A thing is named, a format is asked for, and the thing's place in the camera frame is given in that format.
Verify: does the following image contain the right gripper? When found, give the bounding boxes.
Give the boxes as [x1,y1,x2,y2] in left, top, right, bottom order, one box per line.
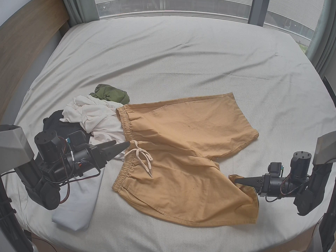
[258,174,286,197]

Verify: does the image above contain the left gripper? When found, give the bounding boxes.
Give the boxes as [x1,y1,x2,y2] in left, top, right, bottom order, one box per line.
[70,140,131,173]

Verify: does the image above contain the tan shorts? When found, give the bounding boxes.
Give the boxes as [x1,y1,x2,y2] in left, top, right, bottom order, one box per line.
[112,92,260,228]

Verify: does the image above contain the bed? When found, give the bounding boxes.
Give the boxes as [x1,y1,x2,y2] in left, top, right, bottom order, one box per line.
[0,0,335,252]

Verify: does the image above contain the white garment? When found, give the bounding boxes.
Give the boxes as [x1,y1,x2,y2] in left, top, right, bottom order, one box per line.
[60,95,132,162]

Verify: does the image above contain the olive green garment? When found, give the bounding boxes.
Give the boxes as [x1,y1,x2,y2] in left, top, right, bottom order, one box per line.
[89,84,130,105]

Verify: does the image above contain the black garment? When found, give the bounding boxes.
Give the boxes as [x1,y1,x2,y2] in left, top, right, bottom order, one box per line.
[43,110,91,141]

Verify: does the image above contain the pale grey garment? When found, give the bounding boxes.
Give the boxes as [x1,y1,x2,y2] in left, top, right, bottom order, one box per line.
[51,167,103,232]

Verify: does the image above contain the grey-green curtain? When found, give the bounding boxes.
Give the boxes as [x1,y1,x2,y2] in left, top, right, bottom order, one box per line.
[56,0,101,27]
[306,0,336,74]

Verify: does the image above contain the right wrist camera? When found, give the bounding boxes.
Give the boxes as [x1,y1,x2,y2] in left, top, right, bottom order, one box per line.
[268,162,284,176]

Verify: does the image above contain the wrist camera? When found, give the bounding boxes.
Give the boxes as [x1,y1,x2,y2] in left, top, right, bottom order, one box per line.
[268,162,284,176]
[68,131,85,148]

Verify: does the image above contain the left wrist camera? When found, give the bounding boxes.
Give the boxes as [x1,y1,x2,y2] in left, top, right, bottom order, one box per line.
[68,131,85,148]

